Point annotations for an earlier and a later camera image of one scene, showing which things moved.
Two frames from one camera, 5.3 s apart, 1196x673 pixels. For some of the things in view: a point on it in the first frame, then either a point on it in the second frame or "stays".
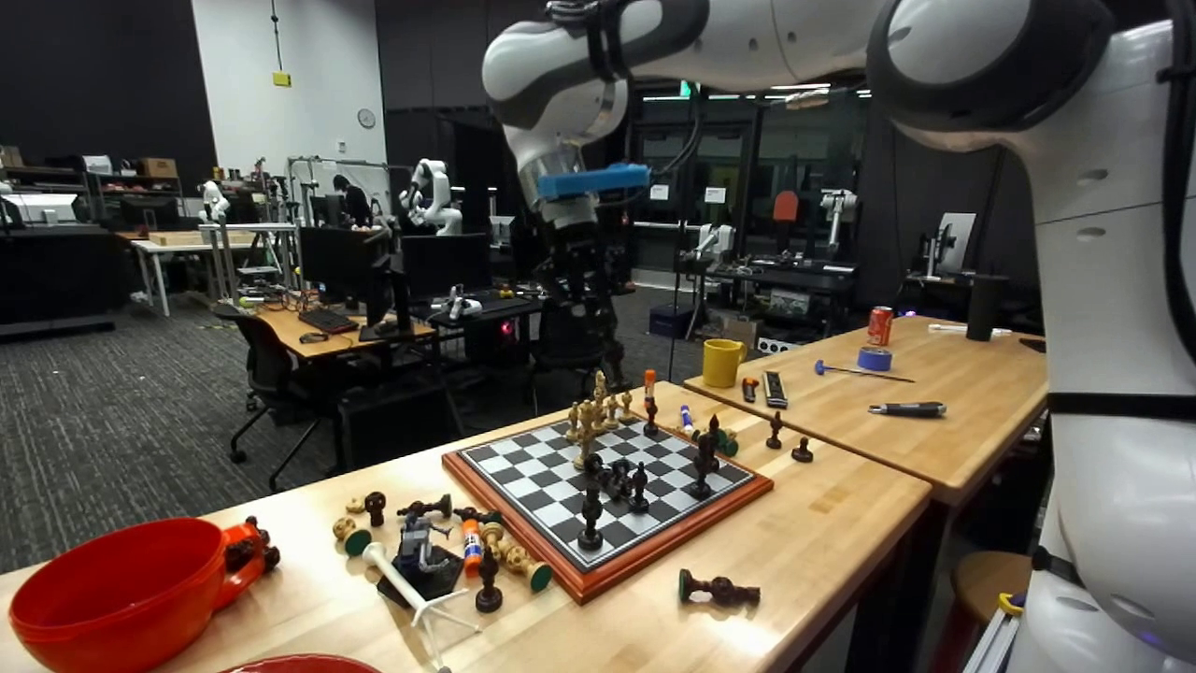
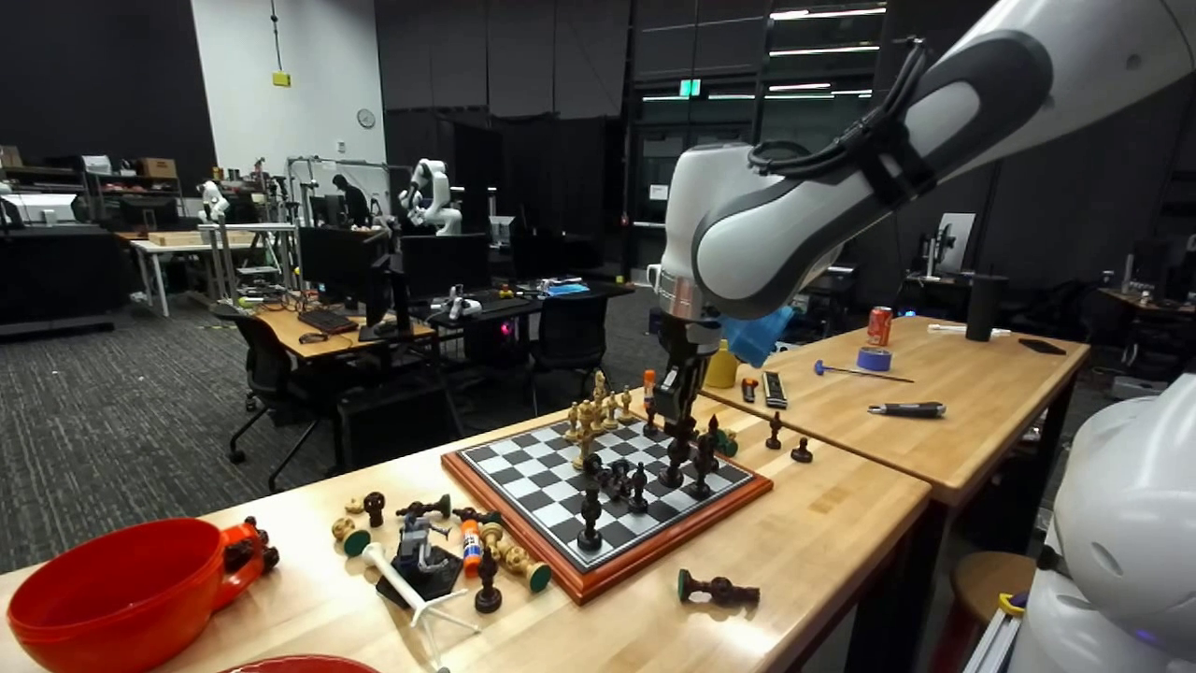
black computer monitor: [354, 264] stays
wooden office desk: [327, 328] stays
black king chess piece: [708, 448] to [680, 439]
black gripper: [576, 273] to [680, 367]
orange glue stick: [476, 546] stays
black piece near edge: [774, 433] stays
